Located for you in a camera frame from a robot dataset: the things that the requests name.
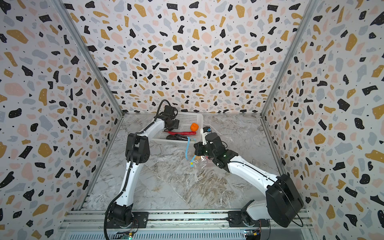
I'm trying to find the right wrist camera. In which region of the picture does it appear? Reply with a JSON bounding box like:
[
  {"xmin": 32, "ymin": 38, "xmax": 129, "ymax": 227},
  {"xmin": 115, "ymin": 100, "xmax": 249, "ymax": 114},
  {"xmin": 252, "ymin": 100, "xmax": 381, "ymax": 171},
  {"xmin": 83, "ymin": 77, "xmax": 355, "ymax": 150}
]
[{"xmin": 201, "ymin": 126, "xmax": 212, "ymax": 145}]

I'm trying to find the clear zip top bag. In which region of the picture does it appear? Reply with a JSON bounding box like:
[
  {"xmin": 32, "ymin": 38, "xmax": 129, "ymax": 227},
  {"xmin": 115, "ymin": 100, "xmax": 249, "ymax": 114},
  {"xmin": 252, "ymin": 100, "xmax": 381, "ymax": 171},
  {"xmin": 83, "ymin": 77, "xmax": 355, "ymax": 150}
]
[{"xmin": 184, "ymin": 136, "xmax": 229, "ymax": 173}]

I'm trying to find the white plastic basket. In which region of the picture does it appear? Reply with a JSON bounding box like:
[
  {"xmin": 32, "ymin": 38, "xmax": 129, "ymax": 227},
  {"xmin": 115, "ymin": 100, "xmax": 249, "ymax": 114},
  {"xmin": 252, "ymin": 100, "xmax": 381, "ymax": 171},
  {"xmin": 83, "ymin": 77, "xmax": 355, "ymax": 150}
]
[{"xmin": 152, "ymin": 112, "xmax": 204, "ymax": 147}]

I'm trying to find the aluminium left corner post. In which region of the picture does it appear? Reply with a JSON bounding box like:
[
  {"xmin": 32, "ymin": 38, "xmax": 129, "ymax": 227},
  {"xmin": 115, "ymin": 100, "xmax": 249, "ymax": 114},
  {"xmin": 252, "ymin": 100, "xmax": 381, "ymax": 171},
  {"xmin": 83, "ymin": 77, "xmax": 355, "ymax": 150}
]
[{"xmin": 52, "ymin": 1, "xmax": 124, "ymax": 118}]

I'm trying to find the aluminium front rail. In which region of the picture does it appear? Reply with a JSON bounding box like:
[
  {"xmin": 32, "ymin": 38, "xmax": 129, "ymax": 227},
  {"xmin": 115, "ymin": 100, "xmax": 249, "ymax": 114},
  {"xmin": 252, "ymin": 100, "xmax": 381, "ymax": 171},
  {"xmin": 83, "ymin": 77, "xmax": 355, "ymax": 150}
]
[{"xmin": 57, "ymin": 209, "xmax": 317, "ymax": 240}]

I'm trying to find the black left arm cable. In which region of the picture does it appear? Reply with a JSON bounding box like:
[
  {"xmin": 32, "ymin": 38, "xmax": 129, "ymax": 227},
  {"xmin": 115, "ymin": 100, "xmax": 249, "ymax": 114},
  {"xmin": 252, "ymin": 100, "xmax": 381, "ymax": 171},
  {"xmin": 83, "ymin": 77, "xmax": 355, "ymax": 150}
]
[{"xmin": 103, "ymin": 99, "xmax": 172, "ymax": 240}]

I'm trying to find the red toy chili pepper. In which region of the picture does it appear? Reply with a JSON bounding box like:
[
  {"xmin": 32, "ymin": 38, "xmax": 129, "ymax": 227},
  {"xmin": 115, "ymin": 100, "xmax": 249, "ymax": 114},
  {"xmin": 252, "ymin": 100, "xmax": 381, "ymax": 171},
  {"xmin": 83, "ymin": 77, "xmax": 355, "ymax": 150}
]
[{"xmin": 165, "ymin": 131, "xmax": 197, "ymax": 136}]

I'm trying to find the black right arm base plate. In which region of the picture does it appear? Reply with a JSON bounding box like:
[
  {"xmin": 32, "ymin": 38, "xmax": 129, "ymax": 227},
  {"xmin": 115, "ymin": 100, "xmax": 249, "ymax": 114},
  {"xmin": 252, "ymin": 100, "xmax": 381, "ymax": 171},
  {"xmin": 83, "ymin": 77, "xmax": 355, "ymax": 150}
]
[{"xmin": 226, "ymin": 211, "xmax": 270, "ymax": 228}]

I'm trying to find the aluminium corner post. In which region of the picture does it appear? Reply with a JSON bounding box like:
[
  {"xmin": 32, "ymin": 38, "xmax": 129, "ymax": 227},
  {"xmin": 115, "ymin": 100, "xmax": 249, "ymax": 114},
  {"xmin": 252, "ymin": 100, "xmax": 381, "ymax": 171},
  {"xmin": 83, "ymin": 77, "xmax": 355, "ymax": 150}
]
[
  {"xmin": 261, "ymin": 0, "xmax": 319, "ymax": 119},
  {"xmin": 52, "ymin": 1, "xmax": 124, "ymax": 118}
]

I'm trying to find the orange toy fruit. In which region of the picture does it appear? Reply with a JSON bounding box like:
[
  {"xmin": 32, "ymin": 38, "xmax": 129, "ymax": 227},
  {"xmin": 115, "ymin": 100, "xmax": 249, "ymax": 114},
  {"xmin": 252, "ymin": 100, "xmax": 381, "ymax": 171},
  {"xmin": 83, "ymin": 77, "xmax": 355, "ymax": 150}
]
[{"xmin": 190, "ymin": 123, "xmax": 199, "ymax": 132}]

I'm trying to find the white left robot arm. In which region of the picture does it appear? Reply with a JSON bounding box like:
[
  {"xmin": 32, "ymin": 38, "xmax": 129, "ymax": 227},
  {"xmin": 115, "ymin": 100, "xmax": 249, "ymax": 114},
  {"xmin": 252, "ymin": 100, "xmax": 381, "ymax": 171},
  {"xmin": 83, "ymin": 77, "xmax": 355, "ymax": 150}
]
[{"xmin": 105, "ymin": 105, "xmax": 179, "ymax": 227}]

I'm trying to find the aluminium right corner post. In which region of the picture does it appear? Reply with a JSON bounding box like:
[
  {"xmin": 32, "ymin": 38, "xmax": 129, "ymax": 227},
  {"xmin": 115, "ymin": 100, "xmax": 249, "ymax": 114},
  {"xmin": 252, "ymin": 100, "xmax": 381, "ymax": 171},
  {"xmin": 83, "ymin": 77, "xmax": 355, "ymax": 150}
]
[{"xmin": 261, "ymin": 0, "xmax": 319, "ymax": 119}]

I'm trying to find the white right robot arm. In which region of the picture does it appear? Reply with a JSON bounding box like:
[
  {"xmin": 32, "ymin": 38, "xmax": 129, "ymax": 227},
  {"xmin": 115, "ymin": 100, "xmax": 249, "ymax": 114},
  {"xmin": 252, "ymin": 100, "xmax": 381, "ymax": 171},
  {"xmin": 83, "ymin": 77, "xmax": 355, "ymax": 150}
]
[{"xmin": 194, "ymin": 132, "xmax": 304, "ymax": 228}]

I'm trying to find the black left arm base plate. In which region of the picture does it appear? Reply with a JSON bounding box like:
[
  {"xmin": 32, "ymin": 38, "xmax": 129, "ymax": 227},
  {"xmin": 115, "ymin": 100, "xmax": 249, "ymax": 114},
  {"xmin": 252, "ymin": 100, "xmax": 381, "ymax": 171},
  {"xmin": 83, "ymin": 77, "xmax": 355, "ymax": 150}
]
[{"xmin": 105, "ymin": 212, "xmax": 149, "ymax": 230}]

